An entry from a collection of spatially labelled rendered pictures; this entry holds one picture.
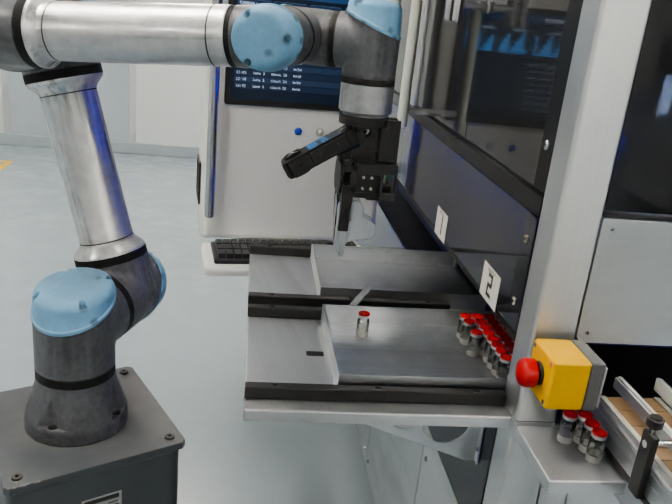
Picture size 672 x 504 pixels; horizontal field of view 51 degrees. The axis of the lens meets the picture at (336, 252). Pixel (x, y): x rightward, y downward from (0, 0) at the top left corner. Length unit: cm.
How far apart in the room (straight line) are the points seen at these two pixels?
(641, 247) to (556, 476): 33
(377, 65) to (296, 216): 105
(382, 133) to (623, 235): 36
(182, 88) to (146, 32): 559
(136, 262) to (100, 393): 21
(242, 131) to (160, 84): 466
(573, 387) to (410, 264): 75
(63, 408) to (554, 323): 72
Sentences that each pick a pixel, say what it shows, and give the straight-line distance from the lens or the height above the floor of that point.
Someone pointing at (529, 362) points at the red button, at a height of 101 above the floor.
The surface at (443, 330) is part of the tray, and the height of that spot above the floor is 88.
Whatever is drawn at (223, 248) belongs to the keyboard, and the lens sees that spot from 181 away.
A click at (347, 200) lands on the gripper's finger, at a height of 118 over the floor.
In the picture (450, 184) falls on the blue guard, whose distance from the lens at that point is 148.
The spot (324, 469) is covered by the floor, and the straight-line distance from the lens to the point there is 242.
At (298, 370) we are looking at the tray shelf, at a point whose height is 88.
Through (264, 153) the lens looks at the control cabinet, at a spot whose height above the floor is 105.
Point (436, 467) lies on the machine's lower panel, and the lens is 152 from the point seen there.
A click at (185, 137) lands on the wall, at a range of 658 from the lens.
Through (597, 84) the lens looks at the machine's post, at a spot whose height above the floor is 138.
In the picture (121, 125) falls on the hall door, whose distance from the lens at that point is 663.
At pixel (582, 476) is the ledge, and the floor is 88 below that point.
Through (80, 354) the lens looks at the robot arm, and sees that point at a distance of 108.
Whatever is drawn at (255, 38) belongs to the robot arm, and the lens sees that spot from 85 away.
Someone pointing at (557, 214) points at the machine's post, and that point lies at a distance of 99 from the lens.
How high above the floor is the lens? 144
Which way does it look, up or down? 19 degrees down
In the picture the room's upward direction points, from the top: 6 degrees clockwise
